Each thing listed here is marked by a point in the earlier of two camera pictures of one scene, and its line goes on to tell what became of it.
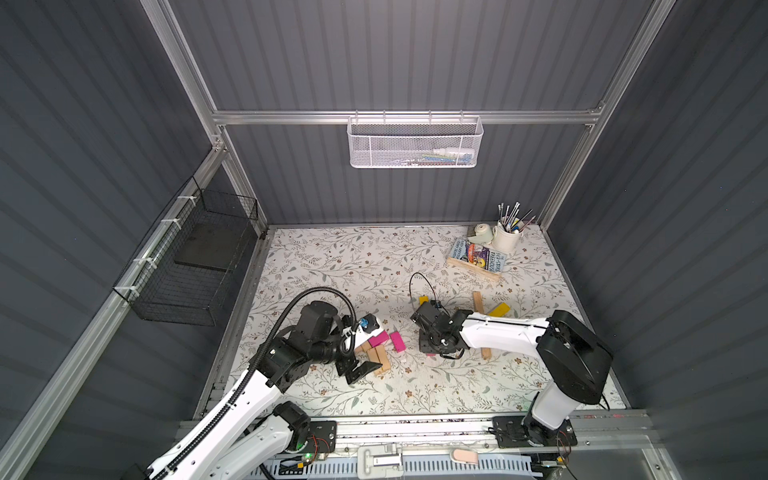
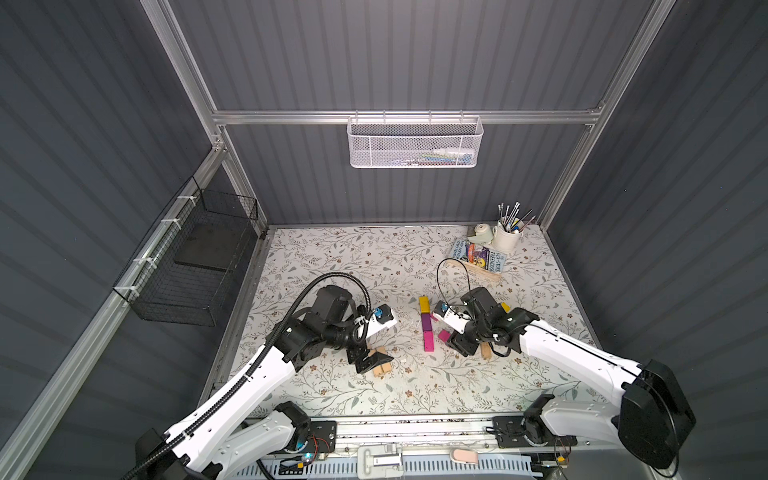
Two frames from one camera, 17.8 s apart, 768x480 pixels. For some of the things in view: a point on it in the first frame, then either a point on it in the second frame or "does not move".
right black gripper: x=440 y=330 → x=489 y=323
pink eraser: x=465 y=456 does not move
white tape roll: x=483 y=235 does not move
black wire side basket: x=192 y=260 does not move
